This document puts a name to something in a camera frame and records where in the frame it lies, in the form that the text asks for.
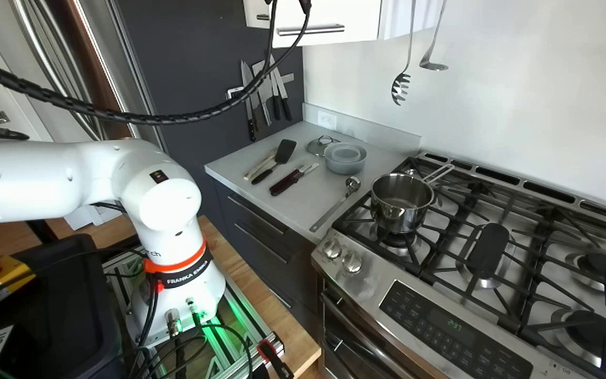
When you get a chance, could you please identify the oven door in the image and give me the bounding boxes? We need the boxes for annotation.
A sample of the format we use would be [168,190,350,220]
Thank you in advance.
[319,278,440,379]

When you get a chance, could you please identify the wide white cabinet door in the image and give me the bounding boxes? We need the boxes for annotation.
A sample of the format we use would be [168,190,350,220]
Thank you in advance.
[271,0,383,49]

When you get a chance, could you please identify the narrow white cabinet door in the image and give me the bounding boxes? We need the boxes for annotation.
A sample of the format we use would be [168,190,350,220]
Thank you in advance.
[243,0,273,30]

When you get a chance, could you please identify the long steel scoop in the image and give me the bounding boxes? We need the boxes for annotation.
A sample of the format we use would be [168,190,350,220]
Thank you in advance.
[309,176,362,233]

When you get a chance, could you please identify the black spatula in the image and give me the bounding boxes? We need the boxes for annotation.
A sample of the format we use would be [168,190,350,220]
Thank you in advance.
[250,138,298,185]

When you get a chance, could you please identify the glass pot lid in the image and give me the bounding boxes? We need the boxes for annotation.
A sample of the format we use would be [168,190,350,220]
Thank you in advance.
[306,135,342,158]

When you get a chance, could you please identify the dark grey drawer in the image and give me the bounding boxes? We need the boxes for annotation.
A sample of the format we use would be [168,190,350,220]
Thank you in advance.
[214,179,318,252]
[218,213,318,316]

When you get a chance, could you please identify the steel tongs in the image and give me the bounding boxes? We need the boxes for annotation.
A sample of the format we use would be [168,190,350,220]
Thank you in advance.
[243,147,279,182]

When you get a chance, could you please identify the grey bowl with lid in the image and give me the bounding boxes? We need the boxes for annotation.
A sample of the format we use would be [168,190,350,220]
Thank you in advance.
[324,142,368,176]

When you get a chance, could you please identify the steel saucepan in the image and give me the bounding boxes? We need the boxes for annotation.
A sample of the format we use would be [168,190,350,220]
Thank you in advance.
[370,164,456,235]

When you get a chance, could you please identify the round gas burner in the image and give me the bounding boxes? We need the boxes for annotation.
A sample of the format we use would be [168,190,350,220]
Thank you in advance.
[369,224,426,258]
[565,252,606,291]
[549,308,606,372]

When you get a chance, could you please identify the magnetic knife strip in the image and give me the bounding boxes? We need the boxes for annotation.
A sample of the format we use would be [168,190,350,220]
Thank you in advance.
[227,73,295,100]

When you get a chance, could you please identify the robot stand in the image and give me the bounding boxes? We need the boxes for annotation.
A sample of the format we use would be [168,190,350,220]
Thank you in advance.
[0,215,322,379]

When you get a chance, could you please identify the steel cleaver knife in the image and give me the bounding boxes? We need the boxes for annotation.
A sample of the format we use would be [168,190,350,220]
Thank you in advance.
[252,61,272,127]

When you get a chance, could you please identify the steel gas stove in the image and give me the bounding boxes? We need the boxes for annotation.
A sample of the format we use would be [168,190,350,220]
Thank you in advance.
[310,151,606,379]

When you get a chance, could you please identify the steel pasta spoon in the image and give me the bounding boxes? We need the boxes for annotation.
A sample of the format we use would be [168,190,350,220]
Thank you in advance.
[391,0,418,106]

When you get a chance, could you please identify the red and black clamp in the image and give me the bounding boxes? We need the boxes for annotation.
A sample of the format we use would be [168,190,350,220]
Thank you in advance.
[257,339,295,379]

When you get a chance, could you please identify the steel ladle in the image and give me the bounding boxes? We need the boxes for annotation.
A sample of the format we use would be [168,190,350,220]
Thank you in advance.
[419,0,449,72]

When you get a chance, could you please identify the oval gas burner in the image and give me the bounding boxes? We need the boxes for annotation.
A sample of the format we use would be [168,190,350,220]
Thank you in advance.
[455,223,517,291]

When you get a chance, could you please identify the steel refrigerator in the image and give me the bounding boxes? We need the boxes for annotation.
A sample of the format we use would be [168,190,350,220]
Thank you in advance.
[8,0,170,154]

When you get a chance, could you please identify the black equipment box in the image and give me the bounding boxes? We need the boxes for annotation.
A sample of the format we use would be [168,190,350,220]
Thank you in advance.
[0,234,126,379]

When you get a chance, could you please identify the yellow emergency stop box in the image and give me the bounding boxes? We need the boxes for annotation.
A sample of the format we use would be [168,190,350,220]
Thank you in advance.
[0,249,36,309]

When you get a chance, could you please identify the dark red-handled knife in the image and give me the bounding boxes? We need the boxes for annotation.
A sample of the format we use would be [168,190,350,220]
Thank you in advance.
[269,163,320,197]

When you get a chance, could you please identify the steel drawer handle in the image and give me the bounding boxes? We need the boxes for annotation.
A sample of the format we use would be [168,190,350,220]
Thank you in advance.
[234,223,289,264]
[227,194,289,235]

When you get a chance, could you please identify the black-handled kitchen knife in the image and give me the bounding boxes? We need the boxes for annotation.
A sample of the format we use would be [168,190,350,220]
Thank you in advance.
[273,65,293,122]

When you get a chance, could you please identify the slim black-handled knife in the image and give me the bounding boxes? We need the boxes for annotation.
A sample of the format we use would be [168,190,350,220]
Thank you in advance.
[268,55,282,121]

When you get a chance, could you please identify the large black-handled knife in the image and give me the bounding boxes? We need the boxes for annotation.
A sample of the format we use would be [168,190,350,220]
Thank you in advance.
[240,60,257,142]

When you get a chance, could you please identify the oven door handle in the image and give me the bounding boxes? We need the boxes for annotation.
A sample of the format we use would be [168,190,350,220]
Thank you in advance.
[319,292,406,379]

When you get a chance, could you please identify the long steel cabinet door handle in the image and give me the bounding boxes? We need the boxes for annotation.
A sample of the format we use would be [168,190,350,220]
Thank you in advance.
[276,23,346,37]

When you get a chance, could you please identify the black cable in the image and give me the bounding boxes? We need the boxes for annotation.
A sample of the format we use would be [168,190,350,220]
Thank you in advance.
[134,310,255,379]

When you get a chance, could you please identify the white wall cabinet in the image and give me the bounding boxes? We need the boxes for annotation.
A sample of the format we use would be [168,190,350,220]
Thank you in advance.
[243,0,447,49]

